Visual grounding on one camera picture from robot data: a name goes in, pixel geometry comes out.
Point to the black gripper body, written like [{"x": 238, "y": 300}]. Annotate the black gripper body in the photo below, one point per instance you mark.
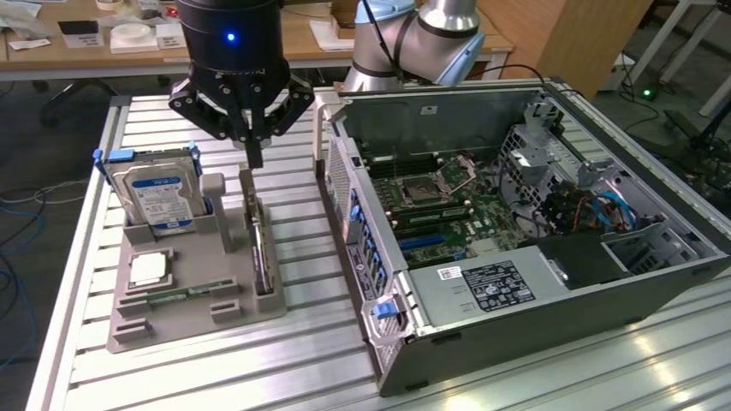
[{"x": 234, "y": 51}]

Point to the graphics card with grey bracket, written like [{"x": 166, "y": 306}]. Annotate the graphics card with grey bracket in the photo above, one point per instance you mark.
[{"x": 262, "y": 257}]

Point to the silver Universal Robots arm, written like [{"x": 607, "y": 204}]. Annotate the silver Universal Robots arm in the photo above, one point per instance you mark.
[{"x": 446, "y": 17}]

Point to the white labelled box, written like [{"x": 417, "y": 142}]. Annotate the white labelled box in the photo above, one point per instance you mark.
[{"x": 167, "y": 38}]

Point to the white paper stack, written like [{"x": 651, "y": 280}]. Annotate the white paper stack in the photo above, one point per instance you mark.
[{"x": 331, "y": 36}]

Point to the white flat box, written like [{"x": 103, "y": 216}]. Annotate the white flat box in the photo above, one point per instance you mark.
[{"x": 129, "y": 47}]

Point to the brown cardboard box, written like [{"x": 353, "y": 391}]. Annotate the brown cardboard box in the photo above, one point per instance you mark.
[{"x": 343, "y": 13}]

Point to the black RAM slot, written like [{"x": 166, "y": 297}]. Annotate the black RAM slot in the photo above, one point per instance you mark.
[
  {"x": 399, "y": 156},
  {"x": 407, "y": 172},
  {"x": 405, "y": 167},
  {"x": 402, "y": 162}
]

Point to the silver hard disk blue rails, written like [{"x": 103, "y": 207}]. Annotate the silver hard disk blue rails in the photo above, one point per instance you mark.
[{"x": 161, "y": 201}]

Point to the small white sticker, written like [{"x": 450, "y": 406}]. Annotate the small white sticker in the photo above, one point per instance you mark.
[{"x": 429, "y": 110}]

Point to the beige tape roll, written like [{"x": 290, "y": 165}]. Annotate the beige tape roll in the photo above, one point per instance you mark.
[{"x": 109, "y": 5}]

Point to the black chair base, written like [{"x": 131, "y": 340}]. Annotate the black chair base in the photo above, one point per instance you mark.
[{"x": 50, "y": 117}]

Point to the black and white box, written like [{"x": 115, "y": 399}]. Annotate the black and white box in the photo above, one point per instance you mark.
[{"x": 81, "y": 34}]

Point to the wooden desk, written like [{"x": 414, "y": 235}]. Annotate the wooden desk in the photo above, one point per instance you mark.
[{"x": 58, "y": 57}]

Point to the CPU socket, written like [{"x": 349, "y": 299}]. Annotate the CPU socket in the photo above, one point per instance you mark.
[{"x": 419, "y": 188}]

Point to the white paper slip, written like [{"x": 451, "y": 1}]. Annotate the white paper slip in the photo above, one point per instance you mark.
[{"x": 28, "y": 43}]

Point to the metal socket cover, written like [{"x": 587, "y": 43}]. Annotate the metal socket cover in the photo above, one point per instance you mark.
[{"x": 457, "y": 169}]

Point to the clear plastic bag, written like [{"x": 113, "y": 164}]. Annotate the clear plastic bag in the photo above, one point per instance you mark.
[{"x": 23, "y": 23}]

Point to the green RAM stick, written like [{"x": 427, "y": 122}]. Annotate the green RAM stick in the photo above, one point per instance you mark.
[
  {"x": 177, "y": 293},
  {"x": 434, "y": 214}
]

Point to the long black expansion slot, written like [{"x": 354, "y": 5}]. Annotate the long black expansion slot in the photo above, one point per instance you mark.
[{"x": 417, "y": 234}]

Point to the silver CPU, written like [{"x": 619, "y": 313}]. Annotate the silver CPU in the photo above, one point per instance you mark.
[{"x": 149, "y": 269}]

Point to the blue expansion slot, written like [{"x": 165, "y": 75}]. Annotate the blue expansion slot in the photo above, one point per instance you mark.
[{"x": 423, "y": 244}]

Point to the green motherboard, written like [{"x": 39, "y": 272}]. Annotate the green motherboard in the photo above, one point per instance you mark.
[{"x": 486, "y": 214}]

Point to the perforated grey disk bay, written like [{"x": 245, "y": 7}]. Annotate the perforated grey disk bay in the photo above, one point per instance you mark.
[{"x": 526, "y": 162}]

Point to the silver chipset heatsink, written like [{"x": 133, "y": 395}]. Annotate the silver chipset heatsink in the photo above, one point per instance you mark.
[{"x": 490, "y": 246}]

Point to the grey parts rack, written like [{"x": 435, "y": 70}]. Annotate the grey parts rack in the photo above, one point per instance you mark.
[{"x": 194, "y": 317}]

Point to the wooden cabinet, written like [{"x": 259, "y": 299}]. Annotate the wooden cabinet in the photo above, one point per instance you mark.
[{"x": 571, "y": 43}]

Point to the grey power supply unit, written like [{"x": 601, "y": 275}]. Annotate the grey power supply unit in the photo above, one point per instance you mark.
[{"x": 446, "y": 299}]

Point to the white device red dot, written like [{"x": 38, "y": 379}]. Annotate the white device red dot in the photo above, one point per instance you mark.
[{"x": 622, "y": 73}]

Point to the black power strip green light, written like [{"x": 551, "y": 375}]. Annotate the black power strip green light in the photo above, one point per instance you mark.
[{"x": 647, "y": 92}]

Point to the open black PC case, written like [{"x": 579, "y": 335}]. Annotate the open black PC case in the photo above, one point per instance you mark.
[{"x": 514, "y": 334}]

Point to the black stand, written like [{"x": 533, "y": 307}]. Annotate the black stand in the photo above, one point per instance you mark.
[{"x": 682, "y": 124}]

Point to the open grey disk bay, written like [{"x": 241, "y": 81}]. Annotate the open grey disk bay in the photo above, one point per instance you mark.
[{"x": 657, "y": 240}]

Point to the white table frame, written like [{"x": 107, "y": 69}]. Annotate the white table frame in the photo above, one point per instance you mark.
[{"x": 714, "y": 98}]

